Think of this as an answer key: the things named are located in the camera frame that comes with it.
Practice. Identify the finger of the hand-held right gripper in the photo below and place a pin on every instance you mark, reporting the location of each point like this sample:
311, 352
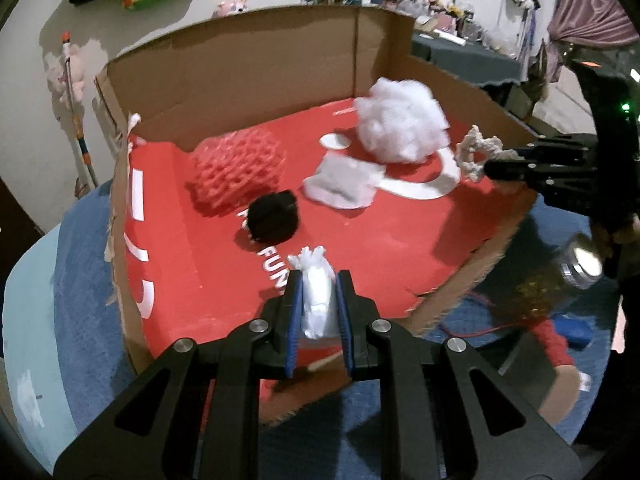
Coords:
550, 177
555, 149

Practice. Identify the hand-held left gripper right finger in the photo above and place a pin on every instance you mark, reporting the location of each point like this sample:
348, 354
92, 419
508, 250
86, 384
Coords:
345, 310

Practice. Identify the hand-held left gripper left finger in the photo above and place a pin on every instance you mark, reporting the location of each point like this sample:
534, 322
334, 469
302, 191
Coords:
295, 310

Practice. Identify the white cotton wad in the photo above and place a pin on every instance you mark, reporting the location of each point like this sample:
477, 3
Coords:
315, 295

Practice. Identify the cream crochet scrunchie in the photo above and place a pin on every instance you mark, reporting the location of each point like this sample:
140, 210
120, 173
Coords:
475, 152

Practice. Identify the black fluffy scrunchie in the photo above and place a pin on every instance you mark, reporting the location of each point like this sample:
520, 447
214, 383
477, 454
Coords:
274, 217

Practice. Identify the white pad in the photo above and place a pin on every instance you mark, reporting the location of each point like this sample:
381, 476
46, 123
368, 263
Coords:
345, 180

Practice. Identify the pink foam net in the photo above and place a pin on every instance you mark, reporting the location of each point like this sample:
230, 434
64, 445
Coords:
237, 170

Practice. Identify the white mesh bath pouf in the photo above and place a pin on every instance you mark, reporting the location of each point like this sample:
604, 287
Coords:
400, 120

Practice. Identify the red knitted piece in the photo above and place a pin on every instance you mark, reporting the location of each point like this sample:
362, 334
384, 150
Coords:
550, 345

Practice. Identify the tan round puff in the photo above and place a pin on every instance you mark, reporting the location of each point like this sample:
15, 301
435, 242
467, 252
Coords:
565, 395

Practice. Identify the cardboard box with red lining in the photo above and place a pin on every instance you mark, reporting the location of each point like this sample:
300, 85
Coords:
225, 75

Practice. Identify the clear plastic jar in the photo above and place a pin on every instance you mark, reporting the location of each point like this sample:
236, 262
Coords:
575, 265

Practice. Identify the table with dark green cloth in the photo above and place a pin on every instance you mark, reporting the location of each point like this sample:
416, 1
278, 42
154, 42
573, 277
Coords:
470, 62

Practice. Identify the pink curtain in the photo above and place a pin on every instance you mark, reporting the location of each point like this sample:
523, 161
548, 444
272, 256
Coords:
585, 5

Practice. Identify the clutter of small desk items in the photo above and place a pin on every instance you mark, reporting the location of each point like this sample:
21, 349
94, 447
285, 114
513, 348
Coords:
440, 10

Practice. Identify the blue fleece blanket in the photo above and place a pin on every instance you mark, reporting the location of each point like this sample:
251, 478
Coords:
75, 285

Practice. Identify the light blue bed sheet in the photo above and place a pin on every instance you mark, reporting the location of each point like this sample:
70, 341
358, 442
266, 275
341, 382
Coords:
30, 360

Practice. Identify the stick with orange tip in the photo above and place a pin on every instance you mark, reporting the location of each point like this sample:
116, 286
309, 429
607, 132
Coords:
77, 125

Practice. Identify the small pink toy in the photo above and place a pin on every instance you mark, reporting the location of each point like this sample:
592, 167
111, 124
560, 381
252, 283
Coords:
232, 6

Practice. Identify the pink plush toy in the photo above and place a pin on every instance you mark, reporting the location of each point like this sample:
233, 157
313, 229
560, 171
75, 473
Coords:
65, 80

